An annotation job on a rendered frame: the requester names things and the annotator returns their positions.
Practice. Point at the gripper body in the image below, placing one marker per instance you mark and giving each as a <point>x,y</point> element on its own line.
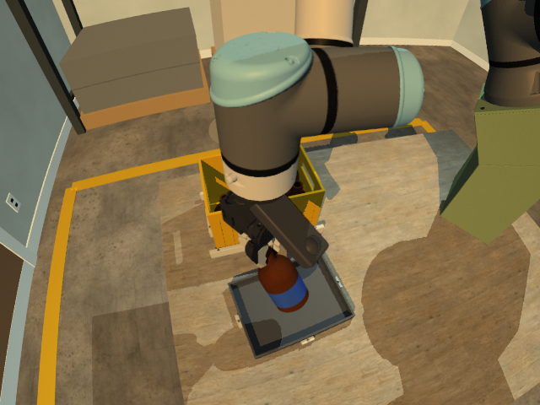
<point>239,217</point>

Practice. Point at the yellow bottle crate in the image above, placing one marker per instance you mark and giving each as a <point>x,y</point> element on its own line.
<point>214,185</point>

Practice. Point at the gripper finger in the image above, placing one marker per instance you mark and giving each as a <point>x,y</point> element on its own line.
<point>276,246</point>
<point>254,251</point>

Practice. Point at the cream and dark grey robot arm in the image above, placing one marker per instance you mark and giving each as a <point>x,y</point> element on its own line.
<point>269,90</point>

